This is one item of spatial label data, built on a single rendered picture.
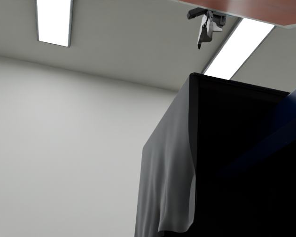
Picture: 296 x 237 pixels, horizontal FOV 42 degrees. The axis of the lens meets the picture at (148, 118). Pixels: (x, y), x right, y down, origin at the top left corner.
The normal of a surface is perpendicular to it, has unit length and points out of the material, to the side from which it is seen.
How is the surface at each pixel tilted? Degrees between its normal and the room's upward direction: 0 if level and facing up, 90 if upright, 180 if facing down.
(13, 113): 90
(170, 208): 104
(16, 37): 180
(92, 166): 90
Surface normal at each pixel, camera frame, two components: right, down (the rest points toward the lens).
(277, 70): -0.10, 0.90
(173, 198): -0.94, -0.09
